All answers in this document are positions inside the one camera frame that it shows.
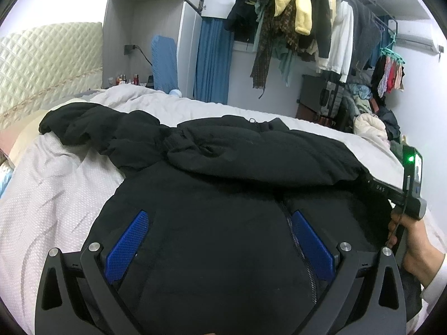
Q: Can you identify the group of cosmetic bottles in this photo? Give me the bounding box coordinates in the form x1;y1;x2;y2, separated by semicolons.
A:
108;73;147;86

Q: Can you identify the yellow hoodie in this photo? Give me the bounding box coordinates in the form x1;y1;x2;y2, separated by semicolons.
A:
273;0;312;35

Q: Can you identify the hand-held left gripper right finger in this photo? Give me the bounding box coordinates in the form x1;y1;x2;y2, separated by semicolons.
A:
279;210;409;335

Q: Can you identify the cream quilted headboard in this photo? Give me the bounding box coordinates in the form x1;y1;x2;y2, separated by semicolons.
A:
0;22;103;130

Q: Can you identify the blue curtain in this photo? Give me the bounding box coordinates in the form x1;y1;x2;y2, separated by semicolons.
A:
193;17;234;104

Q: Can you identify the dark cabinet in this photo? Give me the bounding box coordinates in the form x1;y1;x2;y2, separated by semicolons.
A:
296;74;350;130

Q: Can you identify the teal clip hanger with socks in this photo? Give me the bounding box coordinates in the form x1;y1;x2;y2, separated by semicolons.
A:
371;33;406;96

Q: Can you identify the black wall plug with cable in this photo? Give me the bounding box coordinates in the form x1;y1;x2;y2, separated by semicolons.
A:
124;44;153;67

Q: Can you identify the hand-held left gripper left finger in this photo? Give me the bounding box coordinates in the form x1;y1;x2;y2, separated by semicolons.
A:
35;210;165;335

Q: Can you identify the person's right hand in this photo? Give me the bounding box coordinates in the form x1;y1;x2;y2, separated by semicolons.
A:
388;213;437;288

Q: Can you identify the teal hanging garment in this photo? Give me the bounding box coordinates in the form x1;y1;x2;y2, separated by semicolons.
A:
254;0;297;88

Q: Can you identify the white hoodie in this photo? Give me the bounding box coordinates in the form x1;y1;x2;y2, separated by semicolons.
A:
316;0;354;82

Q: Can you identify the grey wardrobe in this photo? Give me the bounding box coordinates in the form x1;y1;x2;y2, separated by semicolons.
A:
103;0;241;100

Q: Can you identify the pale pink pillow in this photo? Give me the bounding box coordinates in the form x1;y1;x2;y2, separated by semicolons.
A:
0;110;49;168

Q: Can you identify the person's right forearm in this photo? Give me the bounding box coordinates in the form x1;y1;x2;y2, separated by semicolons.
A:
421;251;447;322

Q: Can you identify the dark grey hanging garment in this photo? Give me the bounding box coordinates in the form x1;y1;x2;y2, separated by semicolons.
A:
349;0;383;74

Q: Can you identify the black jacket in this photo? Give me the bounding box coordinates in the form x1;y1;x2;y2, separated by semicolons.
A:
39;102;423;335

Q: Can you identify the pile of clothes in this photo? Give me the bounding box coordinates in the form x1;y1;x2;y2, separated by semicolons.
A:
344;82;406;157

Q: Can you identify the leopard print scarf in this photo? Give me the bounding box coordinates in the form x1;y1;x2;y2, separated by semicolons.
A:
250;0;299;89

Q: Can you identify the white air conditioner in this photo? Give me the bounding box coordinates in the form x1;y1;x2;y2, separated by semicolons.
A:
387;19;444;54

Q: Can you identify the grey bed duvet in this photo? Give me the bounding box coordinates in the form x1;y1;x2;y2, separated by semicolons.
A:
0;85;447;322

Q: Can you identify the black hanging sweater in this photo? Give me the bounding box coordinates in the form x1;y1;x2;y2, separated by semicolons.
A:
298;0;332;61

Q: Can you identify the black hanging coat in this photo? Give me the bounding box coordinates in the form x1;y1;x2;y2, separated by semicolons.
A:
223;0;276;42

